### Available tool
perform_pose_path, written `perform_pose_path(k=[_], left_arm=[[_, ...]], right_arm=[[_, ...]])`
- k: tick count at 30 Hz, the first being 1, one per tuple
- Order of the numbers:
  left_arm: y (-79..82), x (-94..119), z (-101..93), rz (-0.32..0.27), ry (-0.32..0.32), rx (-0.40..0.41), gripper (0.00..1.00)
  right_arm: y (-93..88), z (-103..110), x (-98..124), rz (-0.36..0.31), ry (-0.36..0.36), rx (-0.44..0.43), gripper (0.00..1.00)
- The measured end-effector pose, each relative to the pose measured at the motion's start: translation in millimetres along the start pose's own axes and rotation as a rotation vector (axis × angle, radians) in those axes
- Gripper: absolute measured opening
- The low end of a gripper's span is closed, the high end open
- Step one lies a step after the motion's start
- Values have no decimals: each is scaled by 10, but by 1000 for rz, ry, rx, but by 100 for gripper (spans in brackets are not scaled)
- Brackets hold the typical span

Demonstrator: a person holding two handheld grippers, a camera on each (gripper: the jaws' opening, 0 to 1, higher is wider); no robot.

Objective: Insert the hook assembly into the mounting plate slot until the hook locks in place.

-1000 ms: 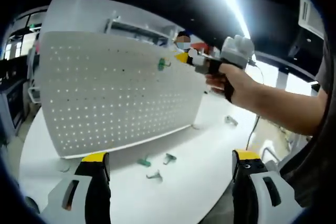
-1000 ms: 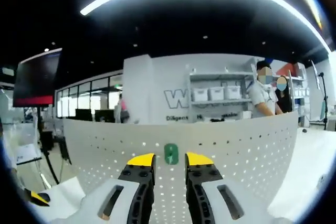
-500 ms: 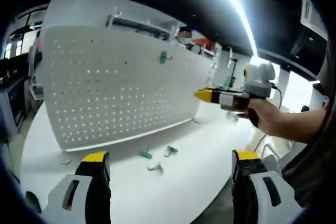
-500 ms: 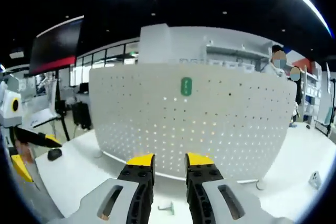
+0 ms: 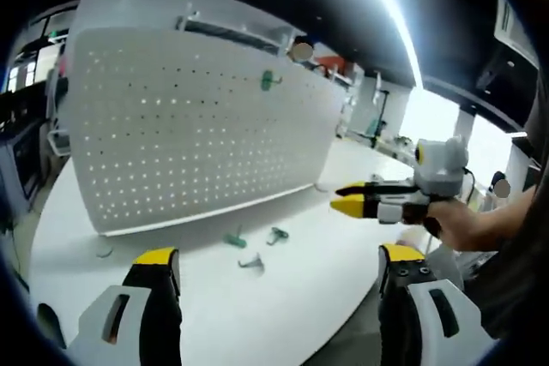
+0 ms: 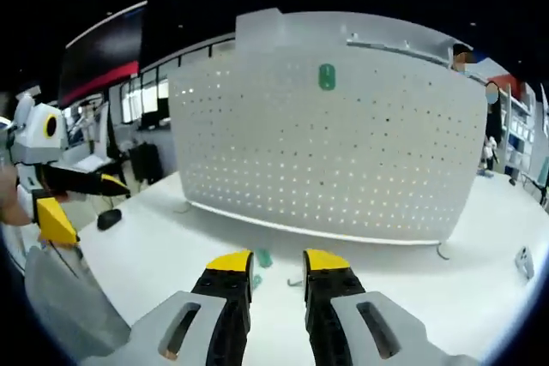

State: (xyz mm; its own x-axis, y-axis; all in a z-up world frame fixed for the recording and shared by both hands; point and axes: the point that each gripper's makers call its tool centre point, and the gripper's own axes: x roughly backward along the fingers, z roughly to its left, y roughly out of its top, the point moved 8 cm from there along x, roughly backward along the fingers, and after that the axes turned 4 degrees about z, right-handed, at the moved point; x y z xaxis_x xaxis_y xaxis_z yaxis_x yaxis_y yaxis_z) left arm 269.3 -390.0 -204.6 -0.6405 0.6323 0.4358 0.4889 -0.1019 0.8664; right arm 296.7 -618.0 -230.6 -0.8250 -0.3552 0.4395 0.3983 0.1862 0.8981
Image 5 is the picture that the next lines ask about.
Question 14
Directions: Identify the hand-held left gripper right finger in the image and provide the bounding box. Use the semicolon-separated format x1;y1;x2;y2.
377;243;502;366

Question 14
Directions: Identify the dark equipment cabinet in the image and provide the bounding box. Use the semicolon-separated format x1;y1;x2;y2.
0;121;48;213

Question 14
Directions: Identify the white shelving cabinet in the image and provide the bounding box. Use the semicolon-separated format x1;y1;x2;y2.
72;0;310;58

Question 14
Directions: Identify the black kick scooter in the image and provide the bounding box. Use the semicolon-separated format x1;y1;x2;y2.
364;89;391;148

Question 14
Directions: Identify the white metal frame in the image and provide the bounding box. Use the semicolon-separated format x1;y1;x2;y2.
46;128;72;157

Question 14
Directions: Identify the white perforated mounting plate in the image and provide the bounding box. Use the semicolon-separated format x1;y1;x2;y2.
68;27;347;258

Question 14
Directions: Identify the person's dark grey shirt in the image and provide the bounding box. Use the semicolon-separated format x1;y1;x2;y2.
469;69;549;339

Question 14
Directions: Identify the ceiling light strip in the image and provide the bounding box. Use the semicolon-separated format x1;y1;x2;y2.
353;0;425;91

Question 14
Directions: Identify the person's right hand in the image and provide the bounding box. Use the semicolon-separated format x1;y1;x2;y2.
423;198;486;252

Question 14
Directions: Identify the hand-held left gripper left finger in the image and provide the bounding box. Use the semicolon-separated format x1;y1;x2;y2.
68;246;184;366

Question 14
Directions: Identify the ceiling air conditioner unit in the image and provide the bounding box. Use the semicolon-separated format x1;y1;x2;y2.
492;0;541;71

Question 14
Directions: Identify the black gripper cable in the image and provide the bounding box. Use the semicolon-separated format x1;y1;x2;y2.
461;166;478;204

